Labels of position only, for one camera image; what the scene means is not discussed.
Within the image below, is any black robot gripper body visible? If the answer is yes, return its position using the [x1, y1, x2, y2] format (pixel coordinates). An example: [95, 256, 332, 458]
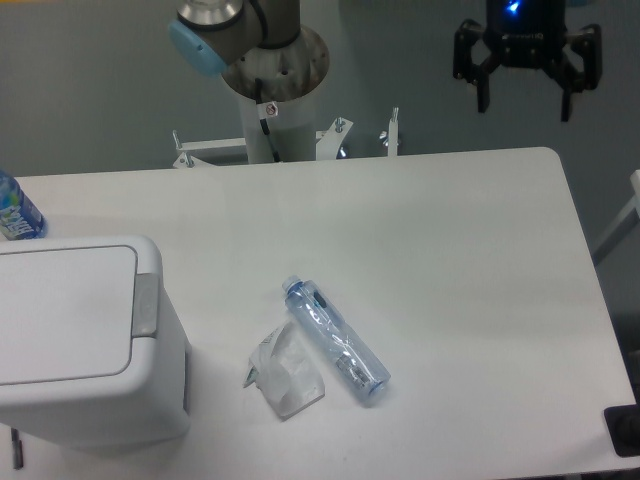
[485, 0, 566, 68]

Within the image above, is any grey trash can push button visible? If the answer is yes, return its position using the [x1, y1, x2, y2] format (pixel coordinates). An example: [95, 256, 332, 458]
[132, 273, 160, 338]

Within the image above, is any white trash can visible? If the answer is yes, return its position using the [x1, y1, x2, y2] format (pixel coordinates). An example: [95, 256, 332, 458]
[1, 236, 191, 449]

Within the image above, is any empty clear plastic bottle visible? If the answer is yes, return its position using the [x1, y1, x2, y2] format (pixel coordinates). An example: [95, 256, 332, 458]
[282, 275, 391, 406]

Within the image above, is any crumpled clear plastic wrapper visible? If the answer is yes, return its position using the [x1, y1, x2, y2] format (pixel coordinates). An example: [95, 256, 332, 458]
[243, 321, 326, 421]

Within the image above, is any black clamp at table edge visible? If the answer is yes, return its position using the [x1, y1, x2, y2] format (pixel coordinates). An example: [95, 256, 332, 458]
[604, 404, 639, 458]

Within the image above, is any blue labelled water bottle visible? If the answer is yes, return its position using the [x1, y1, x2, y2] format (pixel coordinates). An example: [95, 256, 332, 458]
[1, 171, 48, 241]

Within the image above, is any small dark object bottom left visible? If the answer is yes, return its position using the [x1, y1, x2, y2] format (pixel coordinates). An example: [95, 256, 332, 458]
[10, 428, 24, 470]

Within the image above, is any white frame at right edge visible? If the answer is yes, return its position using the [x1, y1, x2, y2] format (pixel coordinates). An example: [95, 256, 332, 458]
[591, 170, 639, 266]

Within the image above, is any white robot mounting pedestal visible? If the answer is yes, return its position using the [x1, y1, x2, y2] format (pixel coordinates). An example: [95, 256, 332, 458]
[171, 25, 404, 169]

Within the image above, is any black cable on pedestal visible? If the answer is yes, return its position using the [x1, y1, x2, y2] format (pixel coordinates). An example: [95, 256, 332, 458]
[253, 76, 282, 164]

